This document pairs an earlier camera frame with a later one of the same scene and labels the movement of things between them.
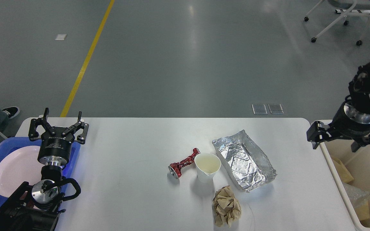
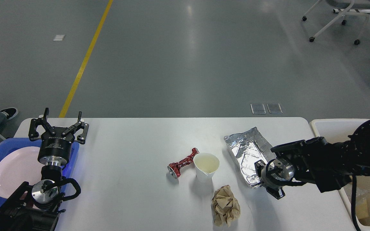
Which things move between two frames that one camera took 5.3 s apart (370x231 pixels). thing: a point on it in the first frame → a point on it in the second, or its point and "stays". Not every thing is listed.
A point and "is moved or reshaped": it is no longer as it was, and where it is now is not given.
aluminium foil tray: [244, 163] is moved or reshaped
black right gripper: [349, 122] → [275, 172]
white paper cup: [207, 165] stays
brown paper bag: [362, 210] stays
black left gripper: [55, 151] stays
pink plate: [18, 165] stays
